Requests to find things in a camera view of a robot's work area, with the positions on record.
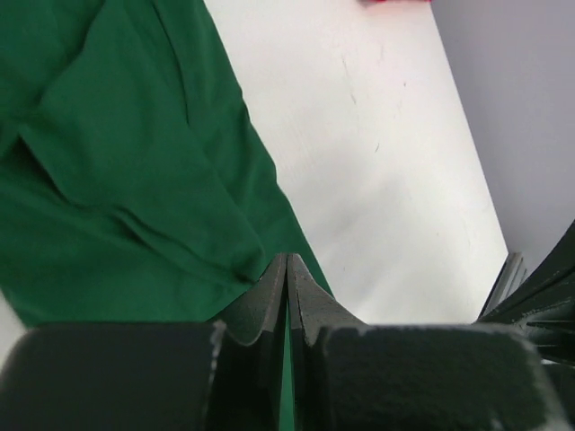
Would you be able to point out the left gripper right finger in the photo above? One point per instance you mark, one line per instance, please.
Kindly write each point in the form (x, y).
(349, 375)

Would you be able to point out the folded red t-shirt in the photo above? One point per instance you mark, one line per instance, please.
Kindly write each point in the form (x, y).
(393, 1)

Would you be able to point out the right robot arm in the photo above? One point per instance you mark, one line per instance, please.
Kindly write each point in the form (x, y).
(543, 306)

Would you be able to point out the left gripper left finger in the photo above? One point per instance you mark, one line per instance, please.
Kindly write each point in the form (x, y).
(222, 374)

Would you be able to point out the green t-shirt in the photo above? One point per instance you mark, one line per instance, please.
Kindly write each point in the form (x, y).
(134, 187)

